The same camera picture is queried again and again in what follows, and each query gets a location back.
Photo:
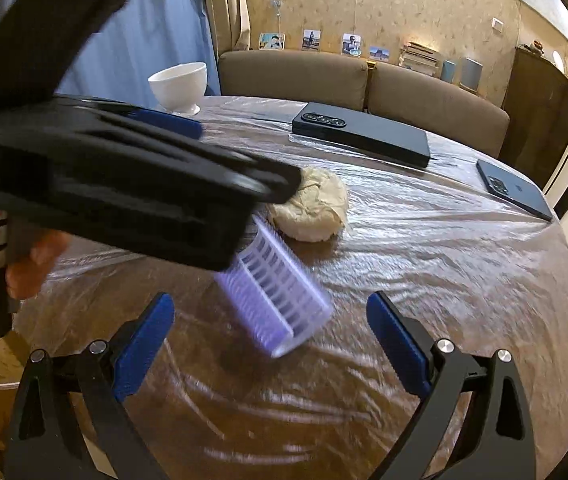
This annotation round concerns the stack of books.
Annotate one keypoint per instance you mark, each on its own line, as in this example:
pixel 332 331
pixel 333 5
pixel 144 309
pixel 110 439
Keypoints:
pixel 419 59

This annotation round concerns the black phone box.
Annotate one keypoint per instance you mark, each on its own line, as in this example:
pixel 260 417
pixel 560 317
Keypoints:
pixel 364 135

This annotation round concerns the photo card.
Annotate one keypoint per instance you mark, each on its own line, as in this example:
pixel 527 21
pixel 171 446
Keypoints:
pixel 271 41
pixel 379 54
pixel 311 41
pixel 351 45

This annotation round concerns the wall switch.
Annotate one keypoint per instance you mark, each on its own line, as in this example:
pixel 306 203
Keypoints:
pixel 498 25

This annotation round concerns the blue curtain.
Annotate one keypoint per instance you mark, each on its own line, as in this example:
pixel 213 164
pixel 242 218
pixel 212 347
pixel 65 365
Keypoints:
pixel 154 35

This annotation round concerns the round white mirror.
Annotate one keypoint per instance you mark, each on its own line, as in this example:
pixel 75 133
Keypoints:
pixel 557 59

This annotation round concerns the dark blue smartphone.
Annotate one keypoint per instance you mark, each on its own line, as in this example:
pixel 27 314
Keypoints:
pixel 514 190

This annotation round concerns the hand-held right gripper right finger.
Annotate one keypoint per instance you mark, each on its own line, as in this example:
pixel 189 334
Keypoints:
pixel 399 345

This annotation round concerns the brown sofa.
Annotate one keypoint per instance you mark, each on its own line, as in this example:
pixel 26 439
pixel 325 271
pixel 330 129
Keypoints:
pixel 294 75

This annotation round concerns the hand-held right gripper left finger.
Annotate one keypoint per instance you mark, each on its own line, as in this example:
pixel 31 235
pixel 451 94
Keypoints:
pixel 144 345

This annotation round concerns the beige dough lump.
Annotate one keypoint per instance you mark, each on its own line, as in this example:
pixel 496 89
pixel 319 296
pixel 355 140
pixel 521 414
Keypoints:
pixel 314 205

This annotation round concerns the dark wooden cabinet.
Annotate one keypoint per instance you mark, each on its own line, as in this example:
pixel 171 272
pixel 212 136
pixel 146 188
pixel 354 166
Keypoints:
pixel 539 110

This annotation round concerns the purple hair roller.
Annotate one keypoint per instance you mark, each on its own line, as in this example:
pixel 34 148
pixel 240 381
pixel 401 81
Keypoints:
pixel 284 300

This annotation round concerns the grey speaker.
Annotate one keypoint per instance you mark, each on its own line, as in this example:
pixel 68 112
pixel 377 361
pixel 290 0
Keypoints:
pixel 471 74

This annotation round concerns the person's left hand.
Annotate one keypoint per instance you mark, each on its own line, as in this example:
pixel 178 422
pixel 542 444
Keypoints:
pixel 34 265

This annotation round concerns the light blue cylinder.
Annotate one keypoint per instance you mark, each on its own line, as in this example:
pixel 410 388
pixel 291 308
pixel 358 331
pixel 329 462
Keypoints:
pixel 448 71

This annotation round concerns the small ornament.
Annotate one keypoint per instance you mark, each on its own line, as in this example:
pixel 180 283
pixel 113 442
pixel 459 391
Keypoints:
pixel 534 48

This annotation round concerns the white footed bowl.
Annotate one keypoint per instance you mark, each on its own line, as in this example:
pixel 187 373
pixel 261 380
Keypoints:
pixel 179 85

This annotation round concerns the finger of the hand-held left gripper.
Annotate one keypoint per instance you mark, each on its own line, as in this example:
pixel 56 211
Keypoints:
pixel 264 180
pixel 169 122

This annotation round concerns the beige curtain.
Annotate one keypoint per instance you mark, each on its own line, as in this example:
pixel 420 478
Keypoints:
pixel 226 5

